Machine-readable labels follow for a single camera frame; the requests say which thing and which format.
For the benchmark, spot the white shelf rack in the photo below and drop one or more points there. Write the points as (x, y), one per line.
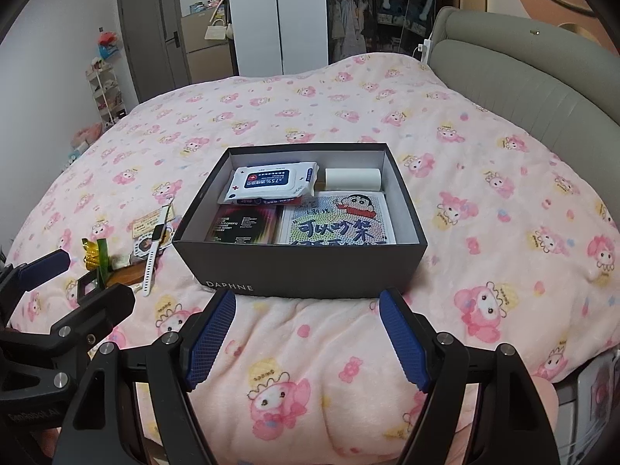
(106, 97)

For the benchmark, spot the white wall charger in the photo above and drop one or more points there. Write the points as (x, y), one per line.
(424, 49)

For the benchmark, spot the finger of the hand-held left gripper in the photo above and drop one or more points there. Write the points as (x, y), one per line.
(106, 305)
(46, 264)

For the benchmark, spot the small pink doll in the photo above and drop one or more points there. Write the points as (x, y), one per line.
(216, 0)

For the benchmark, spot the pink plush toy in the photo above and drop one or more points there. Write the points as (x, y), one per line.
(87, 135)

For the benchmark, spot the black booklet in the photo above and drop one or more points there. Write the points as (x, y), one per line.
(242, 225)

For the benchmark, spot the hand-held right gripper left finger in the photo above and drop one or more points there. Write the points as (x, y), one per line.
(208, 339)

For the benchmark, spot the glass display cabinet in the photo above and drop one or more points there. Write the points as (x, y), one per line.
(348, 9)

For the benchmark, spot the yellow label card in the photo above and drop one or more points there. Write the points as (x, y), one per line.
(143, 220)

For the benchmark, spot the grey padded headboard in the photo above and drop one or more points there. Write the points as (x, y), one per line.
(508, 68)

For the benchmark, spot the grey door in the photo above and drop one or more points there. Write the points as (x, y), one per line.
(145, 34)

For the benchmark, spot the white smartwatch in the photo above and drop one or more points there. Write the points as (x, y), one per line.
(154, 247)

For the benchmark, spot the white wet wipes pack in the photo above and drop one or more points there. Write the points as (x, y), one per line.
(271, 181)

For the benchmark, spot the white handbag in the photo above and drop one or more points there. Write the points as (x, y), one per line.
(215, 32)

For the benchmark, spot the cartoon printed card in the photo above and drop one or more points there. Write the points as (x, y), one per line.
(334, 223)

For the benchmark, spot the green yellow snack packet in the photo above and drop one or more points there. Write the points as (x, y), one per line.
(94, 254)

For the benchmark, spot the brown cabinet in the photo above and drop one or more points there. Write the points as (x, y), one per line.
(208, 58)

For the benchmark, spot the dark grey cardboard box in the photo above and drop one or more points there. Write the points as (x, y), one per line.
(290, 271)

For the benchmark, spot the white paper roll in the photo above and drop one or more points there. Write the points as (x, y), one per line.
(351, 179)

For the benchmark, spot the cartoon figure sticker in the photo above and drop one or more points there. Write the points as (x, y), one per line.
(143, 246)

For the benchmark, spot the white wardrobe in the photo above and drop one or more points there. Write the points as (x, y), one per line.
(256, 19)

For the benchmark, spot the pink cartoon printed blanket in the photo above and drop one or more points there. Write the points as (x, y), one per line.
(339, 121)

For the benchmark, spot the red blue plush toy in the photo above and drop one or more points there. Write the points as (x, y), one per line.
(107, 43)

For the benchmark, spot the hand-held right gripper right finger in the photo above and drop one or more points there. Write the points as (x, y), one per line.
(404, 344)

